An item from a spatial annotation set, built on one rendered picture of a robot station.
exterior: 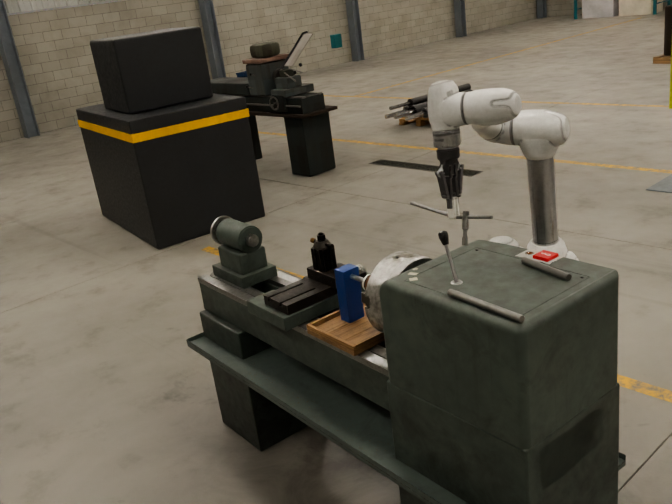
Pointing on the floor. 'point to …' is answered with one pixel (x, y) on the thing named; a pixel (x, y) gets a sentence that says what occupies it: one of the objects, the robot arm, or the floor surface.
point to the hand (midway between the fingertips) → (453, 207)
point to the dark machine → (167, 139)
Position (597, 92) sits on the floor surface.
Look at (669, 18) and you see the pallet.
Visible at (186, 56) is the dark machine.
